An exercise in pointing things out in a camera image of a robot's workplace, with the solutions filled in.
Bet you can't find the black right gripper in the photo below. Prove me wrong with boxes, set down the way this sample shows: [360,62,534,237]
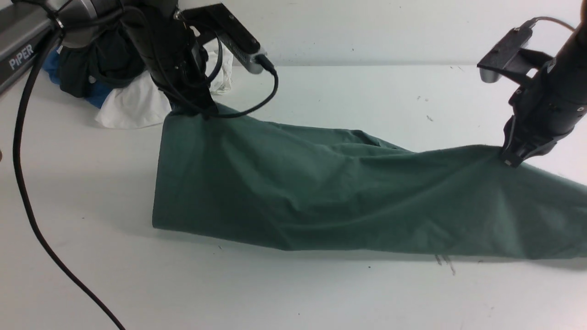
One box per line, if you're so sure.
[500,60,586,168]

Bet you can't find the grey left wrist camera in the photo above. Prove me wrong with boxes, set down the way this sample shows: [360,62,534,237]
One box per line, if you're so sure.
[181,3,277,76]

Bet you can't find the green long-sleeve top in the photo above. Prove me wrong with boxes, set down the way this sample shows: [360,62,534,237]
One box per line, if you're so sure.
[152,110,587,260]

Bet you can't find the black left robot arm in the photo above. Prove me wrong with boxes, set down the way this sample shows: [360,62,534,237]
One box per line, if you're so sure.
[1,0,218,123]

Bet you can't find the white crumpled garment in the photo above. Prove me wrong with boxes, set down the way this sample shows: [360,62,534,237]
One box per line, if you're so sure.
[95,41,235,130]

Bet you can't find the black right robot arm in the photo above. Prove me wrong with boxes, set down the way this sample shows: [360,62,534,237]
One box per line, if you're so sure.
[500,3,587,168]

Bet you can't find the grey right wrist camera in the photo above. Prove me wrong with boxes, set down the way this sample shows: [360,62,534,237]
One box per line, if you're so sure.
[476,25,553,88]

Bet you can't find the black camera cable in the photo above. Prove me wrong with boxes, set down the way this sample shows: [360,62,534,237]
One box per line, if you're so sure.
[12,27,279,330]
[518,16,576,33]

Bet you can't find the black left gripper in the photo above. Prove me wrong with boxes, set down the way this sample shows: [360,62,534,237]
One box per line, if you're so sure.
[121,0,219,118]

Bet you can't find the black left camera cable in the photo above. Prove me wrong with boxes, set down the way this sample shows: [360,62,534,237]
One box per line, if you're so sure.
[12,27,279,330]

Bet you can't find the black right camera cable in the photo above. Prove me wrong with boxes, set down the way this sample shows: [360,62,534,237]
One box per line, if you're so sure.
[518,16,576,33]

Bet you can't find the blue crumpled garment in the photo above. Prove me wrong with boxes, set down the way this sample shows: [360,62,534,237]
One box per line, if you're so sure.
[42,50,112,109]

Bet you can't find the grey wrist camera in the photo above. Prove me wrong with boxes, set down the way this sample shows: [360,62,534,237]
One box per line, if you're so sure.
[476,25,553,88]
[181,3,277,76]

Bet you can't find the black crumpled garment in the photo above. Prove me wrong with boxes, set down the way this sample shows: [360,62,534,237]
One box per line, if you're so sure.
[57,26,145,98]

